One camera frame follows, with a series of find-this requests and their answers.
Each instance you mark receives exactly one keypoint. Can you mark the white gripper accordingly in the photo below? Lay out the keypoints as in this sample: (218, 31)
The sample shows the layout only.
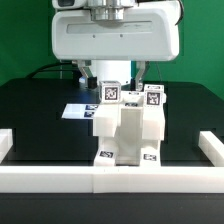
(117, 30)

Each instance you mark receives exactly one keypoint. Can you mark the white chair back part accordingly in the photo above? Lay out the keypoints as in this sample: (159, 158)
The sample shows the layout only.
(108, 116)

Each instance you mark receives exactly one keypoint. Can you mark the white chair seat part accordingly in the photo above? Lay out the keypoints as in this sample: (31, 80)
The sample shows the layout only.
(128, 142)

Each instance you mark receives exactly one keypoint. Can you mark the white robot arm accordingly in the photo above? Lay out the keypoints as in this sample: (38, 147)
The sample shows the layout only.
(119, 70)

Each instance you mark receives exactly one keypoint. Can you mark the white sheet with fiducial tags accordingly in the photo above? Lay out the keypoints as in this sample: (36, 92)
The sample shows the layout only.
(79, 111)

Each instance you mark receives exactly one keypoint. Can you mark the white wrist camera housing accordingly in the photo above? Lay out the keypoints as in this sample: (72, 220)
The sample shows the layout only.
(69, 4)

